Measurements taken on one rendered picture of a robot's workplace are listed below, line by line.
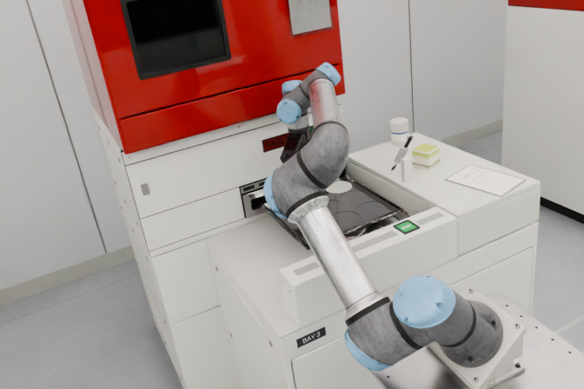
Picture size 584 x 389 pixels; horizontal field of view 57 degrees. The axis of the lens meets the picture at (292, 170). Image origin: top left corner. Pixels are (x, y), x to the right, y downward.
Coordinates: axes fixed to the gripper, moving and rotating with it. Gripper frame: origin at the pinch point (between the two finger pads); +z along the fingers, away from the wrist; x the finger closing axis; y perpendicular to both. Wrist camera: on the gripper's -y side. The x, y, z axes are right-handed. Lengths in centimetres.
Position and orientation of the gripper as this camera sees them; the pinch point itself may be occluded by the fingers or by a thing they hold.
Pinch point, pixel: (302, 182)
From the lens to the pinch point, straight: 188.0
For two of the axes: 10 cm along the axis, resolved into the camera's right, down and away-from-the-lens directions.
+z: 1.3, 9.1, 4.0
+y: 3.9, -4.1, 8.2
